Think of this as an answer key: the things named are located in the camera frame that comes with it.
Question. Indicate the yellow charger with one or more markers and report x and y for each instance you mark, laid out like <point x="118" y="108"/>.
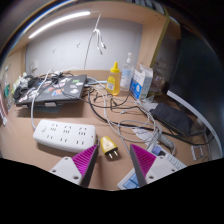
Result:
<point x="108" y="145"/>

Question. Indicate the yellow squeeze bottle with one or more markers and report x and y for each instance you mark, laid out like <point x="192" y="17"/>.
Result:
<point x="113" y="83"/>

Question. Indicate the black laptop with stickers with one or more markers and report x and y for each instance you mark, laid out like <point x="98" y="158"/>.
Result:
<point x="56" y="88"/>

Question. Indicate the white power strip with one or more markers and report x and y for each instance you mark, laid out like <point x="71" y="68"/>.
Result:
<point x="63" y="135"/>

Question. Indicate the black pouch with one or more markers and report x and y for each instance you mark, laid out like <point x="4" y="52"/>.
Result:
<point x="173" y="118"/>

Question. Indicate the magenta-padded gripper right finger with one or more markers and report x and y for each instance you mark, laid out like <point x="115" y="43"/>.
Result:
<point x="145" y="160"/>

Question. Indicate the white light bar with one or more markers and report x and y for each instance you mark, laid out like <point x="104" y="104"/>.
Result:
<point x="60" y="21"/>

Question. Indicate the black headphones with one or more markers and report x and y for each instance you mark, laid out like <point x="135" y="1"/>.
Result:
<point x="21" y="90"/>

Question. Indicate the clear green-labelled water bottle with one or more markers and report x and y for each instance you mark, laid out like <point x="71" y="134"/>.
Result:
<point x="6" y="90"/>

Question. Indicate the clear pump bottle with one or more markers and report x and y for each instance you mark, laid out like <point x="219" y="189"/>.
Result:
<point x="127" y="75"/>

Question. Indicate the black monitor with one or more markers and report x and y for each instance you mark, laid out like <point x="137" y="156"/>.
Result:
<point x="200" y="83"/>

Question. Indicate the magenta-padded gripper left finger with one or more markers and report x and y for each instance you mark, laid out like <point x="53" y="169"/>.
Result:
<point x="83" y="161"/>

